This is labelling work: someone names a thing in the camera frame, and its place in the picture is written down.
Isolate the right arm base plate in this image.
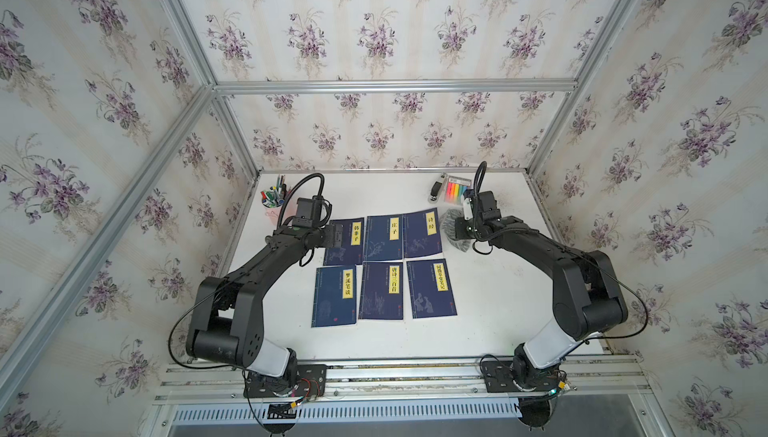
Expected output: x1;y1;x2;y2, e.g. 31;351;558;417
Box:
478;355;567;394

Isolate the aluminium rail frame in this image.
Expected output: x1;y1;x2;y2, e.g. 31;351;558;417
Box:
142;355;665;436

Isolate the grey black stapler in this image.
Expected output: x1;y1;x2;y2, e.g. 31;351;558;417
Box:
428;174;447;203

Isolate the grey striped cleaning cloth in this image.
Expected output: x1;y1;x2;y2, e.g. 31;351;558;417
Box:
440;208;473;253

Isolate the pink pen cup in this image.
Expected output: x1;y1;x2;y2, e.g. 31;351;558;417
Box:
260;174;288;225

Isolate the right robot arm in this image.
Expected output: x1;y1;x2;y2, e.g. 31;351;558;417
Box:
453;217;629;373

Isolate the clear box of highlighters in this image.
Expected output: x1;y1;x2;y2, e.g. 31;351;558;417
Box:
443;176;472;206

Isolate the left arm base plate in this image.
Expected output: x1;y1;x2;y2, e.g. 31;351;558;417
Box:
243;364;328;399

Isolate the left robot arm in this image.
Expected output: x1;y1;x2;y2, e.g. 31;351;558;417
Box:
185;223;343;378

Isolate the blue book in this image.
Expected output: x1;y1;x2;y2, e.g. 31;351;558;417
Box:
403;208;443;259
323;218;365;266
406;259;457;319
363;214;404;262
311;266;357;328
358;262;404;321

